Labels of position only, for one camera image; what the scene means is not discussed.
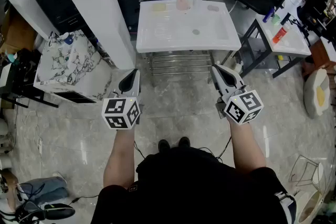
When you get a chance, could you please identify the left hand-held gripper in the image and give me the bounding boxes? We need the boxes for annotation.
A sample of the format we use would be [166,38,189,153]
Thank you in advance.
[101,68,145,130]

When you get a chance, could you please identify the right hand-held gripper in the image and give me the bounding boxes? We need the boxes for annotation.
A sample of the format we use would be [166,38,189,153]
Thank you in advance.
[211,64,265,126]

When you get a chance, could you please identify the person's right forearm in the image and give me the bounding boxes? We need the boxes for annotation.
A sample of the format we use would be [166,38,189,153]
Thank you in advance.
[227,116,267,175]

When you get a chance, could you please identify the person's left forearm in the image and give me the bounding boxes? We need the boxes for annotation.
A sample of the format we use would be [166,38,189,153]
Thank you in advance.
[103,127,136,189]

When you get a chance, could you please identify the metal sink rack stand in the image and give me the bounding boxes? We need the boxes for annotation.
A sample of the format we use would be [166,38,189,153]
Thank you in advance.
[143,50,236,79]

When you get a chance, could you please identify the white sink basin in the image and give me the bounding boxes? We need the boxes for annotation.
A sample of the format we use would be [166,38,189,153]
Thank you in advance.
[135,0,242,54]

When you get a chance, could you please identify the marble pattern cabinet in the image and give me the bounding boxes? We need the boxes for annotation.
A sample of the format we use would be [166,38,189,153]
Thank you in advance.
[33,30,114,103]

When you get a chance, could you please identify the person's left black shoe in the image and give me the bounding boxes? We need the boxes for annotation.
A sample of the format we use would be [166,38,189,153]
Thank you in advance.
[158,139,171,153]

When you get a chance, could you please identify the person's black shoe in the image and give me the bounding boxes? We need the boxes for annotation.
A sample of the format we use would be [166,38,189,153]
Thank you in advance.
[158,139,171,153]
[178,136,191,149]

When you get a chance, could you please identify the orange bottle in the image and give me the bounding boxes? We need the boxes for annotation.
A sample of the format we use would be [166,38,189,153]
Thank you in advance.
[272,24,290,45]

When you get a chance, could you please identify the person's right black shoe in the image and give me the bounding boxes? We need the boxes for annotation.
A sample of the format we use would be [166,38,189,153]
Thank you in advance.
[178,136,191,149]

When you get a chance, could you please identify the blue and white mug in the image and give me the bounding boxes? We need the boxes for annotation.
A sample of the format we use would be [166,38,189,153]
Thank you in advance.
[64,32,76,45]

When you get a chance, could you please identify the pink cup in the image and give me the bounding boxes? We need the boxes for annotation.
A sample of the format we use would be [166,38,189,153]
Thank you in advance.
[176,0,190,11]

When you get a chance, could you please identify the egg shaped cushion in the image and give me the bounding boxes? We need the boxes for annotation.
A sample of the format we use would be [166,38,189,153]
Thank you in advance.
[303,68,331,119]

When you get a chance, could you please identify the brown wooden cabinet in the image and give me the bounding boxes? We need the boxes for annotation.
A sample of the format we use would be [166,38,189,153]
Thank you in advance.
[306,39,336,71]

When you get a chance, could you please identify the black office printer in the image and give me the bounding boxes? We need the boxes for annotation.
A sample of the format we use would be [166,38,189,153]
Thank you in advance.
[28,0,89,35]

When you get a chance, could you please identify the person's black shirt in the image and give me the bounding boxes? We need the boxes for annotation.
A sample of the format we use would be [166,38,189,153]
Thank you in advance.
[90,146,297,224]

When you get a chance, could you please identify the folded blue jeans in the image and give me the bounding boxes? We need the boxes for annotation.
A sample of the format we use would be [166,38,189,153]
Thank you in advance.
[19,176,69,206]

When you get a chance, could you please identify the black loose shoe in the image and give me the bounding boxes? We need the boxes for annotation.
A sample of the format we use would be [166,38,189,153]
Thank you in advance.
[44,203,76,221]

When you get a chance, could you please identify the cream round bucket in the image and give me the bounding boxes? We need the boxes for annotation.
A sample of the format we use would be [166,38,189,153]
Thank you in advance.
[296,190,328,224]

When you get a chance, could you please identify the black cable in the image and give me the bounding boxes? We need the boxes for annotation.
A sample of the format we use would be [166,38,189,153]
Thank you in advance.
[198,136,232,163]
[133,140,146,160]

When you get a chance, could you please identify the wire frame lampshade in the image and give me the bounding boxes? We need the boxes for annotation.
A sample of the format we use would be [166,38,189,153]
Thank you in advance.
[288,154,327,187]

